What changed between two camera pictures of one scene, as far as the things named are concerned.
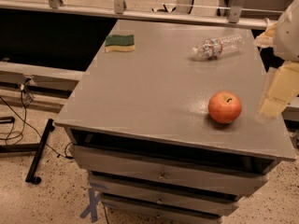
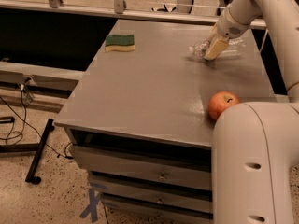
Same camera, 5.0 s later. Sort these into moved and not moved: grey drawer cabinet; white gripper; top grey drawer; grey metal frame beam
Moved: white gripper
Not moved: top grey drawer; grey metal frame beam; grey drawer cabinet
